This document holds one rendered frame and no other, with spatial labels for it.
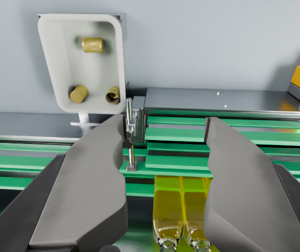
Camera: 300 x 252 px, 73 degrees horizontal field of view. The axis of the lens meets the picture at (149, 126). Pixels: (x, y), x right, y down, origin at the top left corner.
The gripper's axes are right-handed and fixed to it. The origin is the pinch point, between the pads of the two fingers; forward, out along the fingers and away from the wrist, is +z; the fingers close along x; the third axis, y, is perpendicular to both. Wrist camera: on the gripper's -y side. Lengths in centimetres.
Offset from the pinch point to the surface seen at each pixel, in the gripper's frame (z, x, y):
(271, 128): 26.4, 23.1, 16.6
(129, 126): 21.2, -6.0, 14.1
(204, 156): 25.3, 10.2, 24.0
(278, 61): 43, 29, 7
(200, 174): 21.6, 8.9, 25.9
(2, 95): 43, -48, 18
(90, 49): 37.7, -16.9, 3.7
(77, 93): 36.6, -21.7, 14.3
